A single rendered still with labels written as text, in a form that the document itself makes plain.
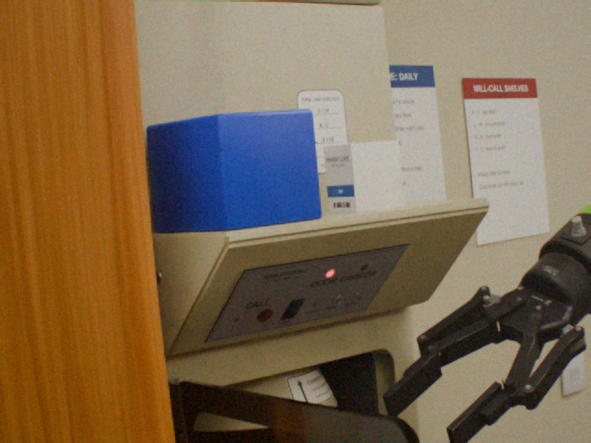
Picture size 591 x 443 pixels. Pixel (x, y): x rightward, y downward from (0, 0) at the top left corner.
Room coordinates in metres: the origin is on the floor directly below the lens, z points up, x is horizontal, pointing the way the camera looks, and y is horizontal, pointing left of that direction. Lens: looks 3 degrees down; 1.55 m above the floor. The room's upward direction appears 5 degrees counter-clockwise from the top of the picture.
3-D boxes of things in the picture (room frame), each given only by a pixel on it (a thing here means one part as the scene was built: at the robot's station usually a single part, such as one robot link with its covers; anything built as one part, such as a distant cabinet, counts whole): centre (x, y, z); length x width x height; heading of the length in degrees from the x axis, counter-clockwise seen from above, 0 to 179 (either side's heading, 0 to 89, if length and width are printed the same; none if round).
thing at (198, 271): (1.07, -0.02, 1.46); 0.32 x 0.11 x 0.10; 132
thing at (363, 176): (1.10, -0.06, 1.54); 0.05 x 0.05 x 0.06; 28
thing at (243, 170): (1.00, 0.05, 1.56); 0.10 x 0.10 x 0.09; 42
